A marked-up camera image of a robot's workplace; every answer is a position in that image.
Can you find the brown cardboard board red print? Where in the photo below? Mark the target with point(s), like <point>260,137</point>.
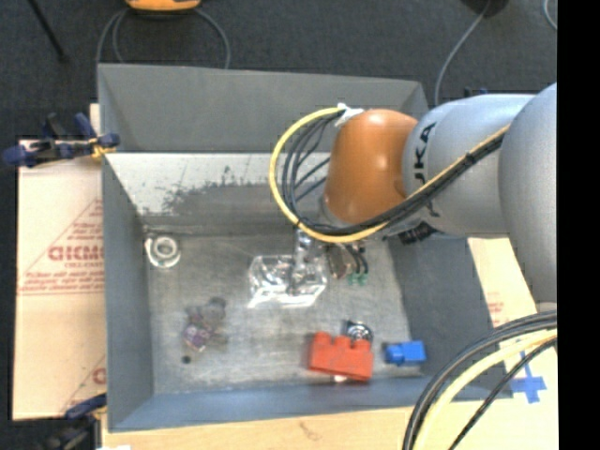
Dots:
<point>56,232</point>

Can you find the purple grey toy animal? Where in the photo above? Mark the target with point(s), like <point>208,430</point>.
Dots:
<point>201,328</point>

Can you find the red toy brick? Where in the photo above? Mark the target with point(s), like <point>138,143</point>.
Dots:
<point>340,356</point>

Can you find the blue toy brick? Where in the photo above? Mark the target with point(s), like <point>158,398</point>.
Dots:
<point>407,352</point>

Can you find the clear plastic box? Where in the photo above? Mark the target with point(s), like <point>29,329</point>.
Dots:
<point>269,277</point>

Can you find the black cylinder on white bracket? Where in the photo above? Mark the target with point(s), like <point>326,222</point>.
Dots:
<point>414,235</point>

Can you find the grey metal bin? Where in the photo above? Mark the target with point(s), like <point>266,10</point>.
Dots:
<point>197,110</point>

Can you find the round silver metal thing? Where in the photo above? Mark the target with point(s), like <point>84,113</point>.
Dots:
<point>360,332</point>

